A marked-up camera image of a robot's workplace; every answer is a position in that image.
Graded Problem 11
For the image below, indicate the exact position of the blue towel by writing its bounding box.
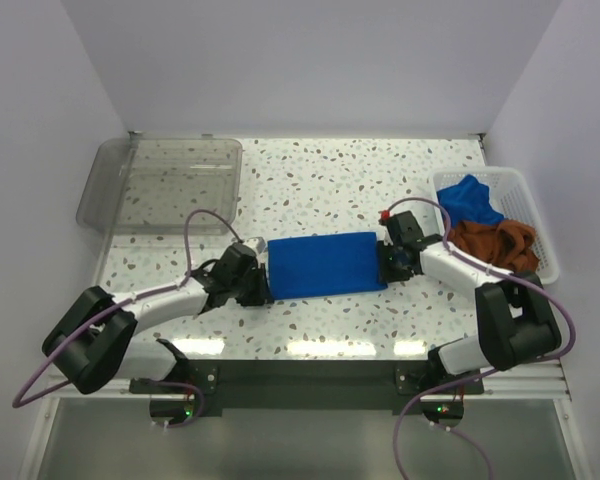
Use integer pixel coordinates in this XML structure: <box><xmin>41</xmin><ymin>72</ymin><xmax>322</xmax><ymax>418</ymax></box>
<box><xmin>437</xmin><ymin>175</ymin><xmax>505</xmax><ymax>228</ymax></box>
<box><xmin>268</xmin><ymin>232</ymin><xmax>387</xmax><ymax>300</ymax></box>

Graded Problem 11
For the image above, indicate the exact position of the brown towel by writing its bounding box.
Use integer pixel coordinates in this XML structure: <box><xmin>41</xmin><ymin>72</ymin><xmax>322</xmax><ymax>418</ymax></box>
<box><xmin>449</xmin><ymin>219</ymin><xmax>539</xmax><ymax>273</ymax></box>

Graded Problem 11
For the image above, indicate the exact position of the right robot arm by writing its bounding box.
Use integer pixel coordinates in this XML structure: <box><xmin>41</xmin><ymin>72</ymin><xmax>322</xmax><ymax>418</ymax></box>
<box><xmin>376</xmin><ymin>210</ymin><xmax>562</xmax><ymax>393</ymax></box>

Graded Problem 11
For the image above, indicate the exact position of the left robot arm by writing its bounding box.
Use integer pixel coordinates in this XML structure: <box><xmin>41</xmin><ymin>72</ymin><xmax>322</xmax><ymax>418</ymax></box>
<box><xmin>42</xmin><ymin>237</ymin><xmax>273</xmax><ymax>394</ymax></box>

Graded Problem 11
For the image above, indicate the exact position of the white plastic laundry basket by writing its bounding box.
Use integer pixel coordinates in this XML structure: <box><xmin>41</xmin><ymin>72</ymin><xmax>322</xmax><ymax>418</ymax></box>
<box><xmin>428</xmin><ymin>166</ymin><xmax>560</xmax><ymax>286</ymax></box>

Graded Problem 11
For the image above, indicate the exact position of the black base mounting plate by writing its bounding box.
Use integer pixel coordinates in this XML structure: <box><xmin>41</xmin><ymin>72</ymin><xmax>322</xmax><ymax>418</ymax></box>
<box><xmin>129</xmin><ymin>358</ymin><xmax>486</xmax><ymax>417</ymax></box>

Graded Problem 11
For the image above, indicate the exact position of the clear plastic storage bin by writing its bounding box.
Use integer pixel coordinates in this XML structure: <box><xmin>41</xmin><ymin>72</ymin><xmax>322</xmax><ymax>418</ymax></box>
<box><xmin>76</xmin><ymin>136</ymin><xmax>243</xmax><ymax>235</ymax></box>

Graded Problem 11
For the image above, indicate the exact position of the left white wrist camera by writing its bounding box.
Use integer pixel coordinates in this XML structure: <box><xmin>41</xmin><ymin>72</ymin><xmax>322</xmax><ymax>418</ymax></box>
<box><xmin>244</xmin><ymin>237</ymin><xmax>267</xmax><ymax>255</ymax></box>

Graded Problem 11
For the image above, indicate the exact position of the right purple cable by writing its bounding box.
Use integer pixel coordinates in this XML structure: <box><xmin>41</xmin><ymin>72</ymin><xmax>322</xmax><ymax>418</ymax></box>
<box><xmin>379</xmin><ymin>196</ymin><xmax>578</xmax><ymax>480</ymax></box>

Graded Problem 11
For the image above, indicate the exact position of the purple cable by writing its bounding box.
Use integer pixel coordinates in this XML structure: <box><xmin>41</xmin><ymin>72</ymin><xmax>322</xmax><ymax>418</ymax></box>
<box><xmin>11</xmin><ymin>208</ymin><xmax>246</xmax><ymax>431</ymax></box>
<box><xmin>379</xmin><ymin>196</ymin><xmax>578</xmax><ymax>480</ymax></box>

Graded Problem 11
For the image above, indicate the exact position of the aluminium rail frame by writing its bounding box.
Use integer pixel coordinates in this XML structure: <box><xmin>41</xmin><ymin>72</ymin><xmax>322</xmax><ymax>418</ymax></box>
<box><xmin>22</xmin><ymin>344</ymin><xmax>593</xmax><ymax>479</ymax></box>

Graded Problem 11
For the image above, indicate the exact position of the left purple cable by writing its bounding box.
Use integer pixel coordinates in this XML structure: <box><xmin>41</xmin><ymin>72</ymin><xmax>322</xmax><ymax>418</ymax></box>
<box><xmin>11</xmin><ymin>208</ymin><xmax>246</xmax><ymax>431</ymax></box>

